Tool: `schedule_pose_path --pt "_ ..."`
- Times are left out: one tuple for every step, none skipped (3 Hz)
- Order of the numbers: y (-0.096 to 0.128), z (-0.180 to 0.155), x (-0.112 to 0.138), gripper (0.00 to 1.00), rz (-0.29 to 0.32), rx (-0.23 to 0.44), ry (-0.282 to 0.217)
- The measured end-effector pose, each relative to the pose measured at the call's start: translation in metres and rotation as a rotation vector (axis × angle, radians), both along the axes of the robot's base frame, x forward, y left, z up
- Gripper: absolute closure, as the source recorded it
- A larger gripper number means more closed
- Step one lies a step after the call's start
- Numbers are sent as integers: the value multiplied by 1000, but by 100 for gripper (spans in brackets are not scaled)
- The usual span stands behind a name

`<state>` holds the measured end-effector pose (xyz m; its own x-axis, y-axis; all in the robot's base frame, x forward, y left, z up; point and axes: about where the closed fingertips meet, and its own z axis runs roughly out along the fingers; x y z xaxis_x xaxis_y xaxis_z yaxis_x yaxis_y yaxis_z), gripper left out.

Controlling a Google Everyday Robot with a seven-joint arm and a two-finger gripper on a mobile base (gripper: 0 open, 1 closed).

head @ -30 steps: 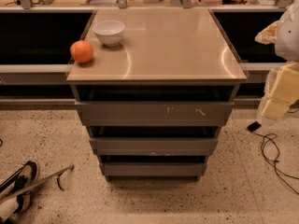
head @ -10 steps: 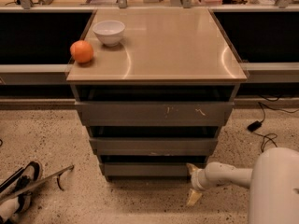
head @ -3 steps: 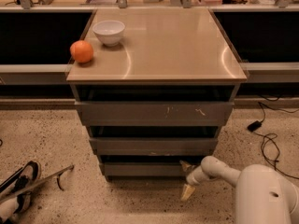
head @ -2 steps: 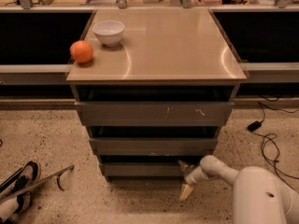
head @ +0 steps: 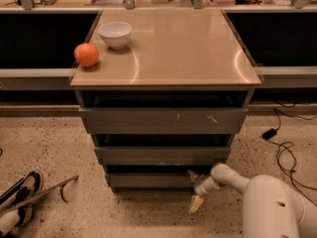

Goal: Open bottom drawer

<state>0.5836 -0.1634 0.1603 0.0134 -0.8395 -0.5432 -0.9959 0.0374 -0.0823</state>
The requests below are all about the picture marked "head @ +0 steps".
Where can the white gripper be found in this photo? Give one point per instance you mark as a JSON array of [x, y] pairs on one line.
[[202, 189]]

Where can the grey bottom drawer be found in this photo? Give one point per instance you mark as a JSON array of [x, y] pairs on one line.
[[138, 180]]

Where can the grey drawer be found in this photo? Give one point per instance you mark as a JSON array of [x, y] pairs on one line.
[[163, 120], [138, 180], [161, 156]]

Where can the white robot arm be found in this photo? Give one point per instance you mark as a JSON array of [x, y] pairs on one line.
[[271, 208]]

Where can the grey drawer cabinet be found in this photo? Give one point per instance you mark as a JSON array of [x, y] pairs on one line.
[[176, 58]]

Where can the grey middle drawer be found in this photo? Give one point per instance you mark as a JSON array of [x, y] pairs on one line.
[[161, 156]]

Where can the grey top drawer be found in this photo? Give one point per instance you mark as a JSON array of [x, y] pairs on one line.
[[163, 120]]

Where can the black power adapter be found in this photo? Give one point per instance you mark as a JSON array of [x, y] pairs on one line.
[[269, 134]]

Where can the black and white shoe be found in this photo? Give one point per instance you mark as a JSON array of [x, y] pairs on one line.
[[32, 184]]

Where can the orange fruit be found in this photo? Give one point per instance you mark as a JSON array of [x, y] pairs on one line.
[[86, 55]]

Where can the white bowl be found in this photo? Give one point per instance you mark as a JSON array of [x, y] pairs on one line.
[[116, 35]]

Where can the metal grabber stick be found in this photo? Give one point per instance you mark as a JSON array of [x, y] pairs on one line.
[[60, 187]]

